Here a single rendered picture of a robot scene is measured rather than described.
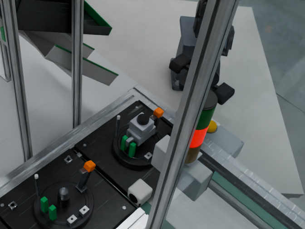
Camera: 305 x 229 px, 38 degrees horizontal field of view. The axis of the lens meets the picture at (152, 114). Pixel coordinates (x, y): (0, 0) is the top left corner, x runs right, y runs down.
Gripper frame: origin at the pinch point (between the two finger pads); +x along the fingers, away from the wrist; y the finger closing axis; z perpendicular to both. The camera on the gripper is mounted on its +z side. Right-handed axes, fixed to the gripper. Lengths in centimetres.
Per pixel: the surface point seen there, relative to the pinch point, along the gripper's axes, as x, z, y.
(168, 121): 8.7, 8.0, -2.3
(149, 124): -3.0, 21.0, -0.2
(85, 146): 8.5, 31.2, -11.9
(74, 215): 6.4, 47.3, 1.4
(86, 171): -0.8, 40.6, -1.9
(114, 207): 8.4, 38.6, 5.9
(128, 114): 8.6, 14.6, -11.6
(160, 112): -2.0, 15.4, -1.1
